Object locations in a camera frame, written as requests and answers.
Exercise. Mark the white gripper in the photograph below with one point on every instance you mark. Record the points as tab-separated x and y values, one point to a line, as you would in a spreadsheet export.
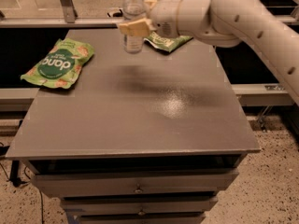
163	17

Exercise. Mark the clear blue-label plastic bottle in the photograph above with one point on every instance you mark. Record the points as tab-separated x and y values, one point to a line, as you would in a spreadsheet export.
132	10

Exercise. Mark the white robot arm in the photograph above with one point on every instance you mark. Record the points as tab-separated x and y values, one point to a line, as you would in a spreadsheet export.
226	23

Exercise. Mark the green kettle chip bag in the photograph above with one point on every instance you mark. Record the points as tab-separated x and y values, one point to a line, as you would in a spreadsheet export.
167	44

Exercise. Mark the green dang rice chip bag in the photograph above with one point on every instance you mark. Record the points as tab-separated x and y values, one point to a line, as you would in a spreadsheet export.
61	67

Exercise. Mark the grey drawer cabinet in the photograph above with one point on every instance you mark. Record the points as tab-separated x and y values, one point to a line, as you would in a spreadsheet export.
133	113

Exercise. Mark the grey drawer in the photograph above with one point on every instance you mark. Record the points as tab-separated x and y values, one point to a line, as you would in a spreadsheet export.
140	205
134	183

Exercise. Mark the top grey drawer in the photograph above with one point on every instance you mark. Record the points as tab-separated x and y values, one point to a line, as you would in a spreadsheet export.
134	183

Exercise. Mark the metal rail frame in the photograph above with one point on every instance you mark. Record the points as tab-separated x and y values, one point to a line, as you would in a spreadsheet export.
95	13

